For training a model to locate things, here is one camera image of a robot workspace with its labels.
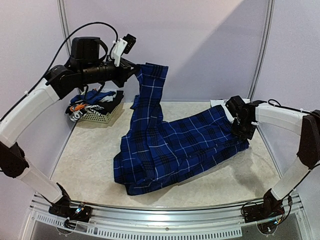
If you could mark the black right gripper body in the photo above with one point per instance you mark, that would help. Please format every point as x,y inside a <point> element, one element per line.
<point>240,125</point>

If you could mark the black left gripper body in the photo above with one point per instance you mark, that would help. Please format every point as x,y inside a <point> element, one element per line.
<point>118,79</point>

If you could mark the blue plaid flannel shirt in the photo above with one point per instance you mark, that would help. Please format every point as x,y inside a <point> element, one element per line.
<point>155,154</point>

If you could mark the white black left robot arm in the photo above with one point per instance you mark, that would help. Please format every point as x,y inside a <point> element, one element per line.
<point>90,62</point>

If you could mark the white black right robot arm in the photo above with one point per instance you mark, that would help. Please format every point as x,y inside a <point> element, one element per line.
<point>282,146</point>

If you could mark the cream perforated laundry basket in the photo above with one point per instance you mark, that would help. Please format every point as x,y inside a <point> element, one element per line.
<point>105,119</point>

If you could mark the grey garment in basket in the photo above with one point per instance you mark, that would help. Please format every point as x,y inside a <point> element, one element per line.
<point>105,95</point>

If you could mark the black garment in basket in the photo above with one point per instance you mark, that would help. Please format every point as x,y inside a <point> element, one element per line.
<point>108,107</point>

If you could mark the folded white cartoon t-shirt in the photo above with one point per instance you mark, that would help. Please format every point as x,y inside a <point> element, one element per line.
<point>222,102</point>

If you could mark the solid blue garment in basket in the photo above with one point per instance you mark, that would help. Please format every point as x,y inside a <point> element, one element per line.
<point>87,98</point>

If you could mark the black white orange printed shirt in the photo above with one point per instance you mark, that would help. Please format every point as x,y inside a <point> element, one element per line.
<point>78,111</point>

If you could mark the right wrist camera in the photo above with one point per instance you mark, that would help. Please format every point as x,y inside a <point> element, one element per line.
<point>235,103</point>

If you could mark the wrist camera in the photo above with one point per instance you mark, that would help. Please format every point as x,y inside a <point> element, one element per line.
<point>120,47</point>
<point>235,103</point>

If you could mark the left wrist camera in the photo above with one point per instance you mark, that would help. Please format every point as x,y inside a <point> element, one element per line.
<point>120,47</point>

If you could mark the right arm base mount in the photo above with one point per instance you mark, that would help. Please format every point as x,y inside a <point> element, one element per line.
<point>270,207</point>

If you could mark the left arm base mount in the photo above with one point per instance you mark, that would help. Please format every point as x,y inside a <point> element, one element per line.
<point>73,211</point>

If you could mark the aluminium front rail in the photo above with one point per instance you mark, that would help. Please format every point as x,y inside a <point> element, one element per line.
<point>220,222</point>

